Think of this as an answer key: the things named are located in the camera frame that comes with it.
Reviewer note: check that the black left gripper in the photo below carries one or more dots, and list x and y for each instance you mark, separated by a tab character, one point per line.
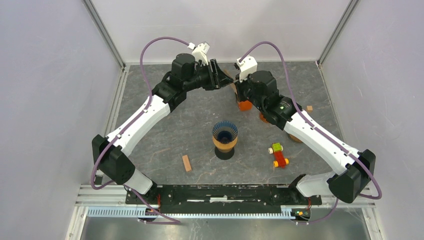
217	79

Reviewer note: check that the blue plastic coffee dripper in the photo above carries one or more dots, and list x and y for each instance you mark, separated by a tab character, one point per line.
225	132

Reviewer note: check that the orange glass carafe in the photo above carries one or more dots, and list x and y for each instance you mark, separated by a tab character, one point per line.
261	116

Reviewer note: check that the light wooden ring holder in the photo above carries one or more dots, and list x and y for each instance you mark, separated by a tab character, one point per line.
225	147

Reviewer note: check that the brown paper coffee filter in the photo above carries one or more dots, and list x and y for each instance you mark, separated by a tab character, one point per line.
228	74

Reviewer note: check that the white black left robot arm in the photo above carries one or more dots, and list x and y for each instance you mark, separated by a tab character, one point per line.
111	152

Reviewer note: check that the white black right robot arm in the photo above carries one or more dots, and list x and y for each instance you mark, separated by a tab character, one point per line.
350	168

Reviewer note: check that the orange coffee filter box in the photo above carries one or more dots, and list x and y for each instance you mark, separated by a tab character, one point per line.
242	105

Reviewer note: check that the colourful toy car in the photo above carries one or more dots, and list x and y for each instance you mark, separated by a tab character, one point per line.
276	150

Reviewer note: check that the small wooden block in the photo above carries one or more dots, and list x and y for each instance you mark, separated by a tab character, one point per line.
186	163

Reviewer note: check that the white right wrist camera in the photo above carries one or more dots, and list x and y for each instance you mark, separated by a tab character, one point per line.
247	66

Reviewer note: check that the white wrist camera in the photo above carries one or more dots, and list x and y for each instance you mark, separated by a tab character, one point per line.
200	53
247	66

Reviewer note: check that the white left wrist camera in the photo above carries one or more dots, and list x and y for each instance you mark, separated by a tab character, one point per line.
200	53

